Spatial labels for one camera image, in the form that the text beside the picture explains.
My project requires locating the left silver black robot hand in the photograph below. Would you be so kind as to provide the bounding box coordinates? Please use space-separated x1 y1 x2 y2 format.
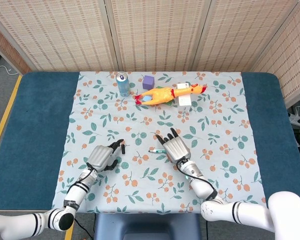
86 139 125 173

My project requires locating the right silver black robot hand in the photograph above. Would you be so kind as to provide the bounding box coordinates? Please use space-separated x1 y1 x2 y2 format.
155 127 192 163

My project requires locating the floral printed tablecloth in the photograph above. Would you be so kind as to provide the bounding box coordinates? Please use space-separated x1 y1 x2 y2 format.
51 71 269 218

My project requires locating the yellow rubber chicken toy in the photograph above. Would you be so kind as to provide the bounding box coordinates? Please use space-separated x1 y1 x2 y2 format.
134 83 208 107

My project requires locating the purple cube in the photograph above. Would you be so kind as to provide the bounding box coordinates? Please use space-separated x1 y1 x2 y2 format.
142 75 155 90

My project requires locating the light blue drink can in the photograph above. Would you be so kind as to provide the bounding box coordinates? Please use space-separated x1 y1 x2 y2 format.
115 71 131 98

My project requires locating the woven bamboo folding screen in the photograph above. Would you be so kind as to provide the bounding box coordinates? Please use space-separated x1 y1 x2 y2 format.
0 0 300 109

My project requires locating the white equipment stand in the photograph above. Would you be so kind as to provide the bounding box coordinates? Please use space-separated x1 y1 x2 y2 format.
287 105 300 129

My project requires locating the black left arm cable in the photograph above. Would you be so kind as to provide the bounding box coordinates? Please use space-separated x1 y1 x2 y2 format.
66 162 96 201

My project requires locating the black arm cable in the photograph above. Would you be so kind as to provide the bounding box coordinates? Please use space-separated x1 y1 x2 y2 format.
66 162 96 201
177 156 219 199

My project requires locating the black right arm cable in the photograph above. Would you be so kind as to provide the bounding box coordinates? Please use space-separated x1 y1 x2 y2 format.
177 156 219 199

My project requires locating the white floor cable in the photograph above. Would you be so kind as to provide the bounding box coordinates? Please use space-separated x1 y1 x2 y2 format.
0 64 19 76

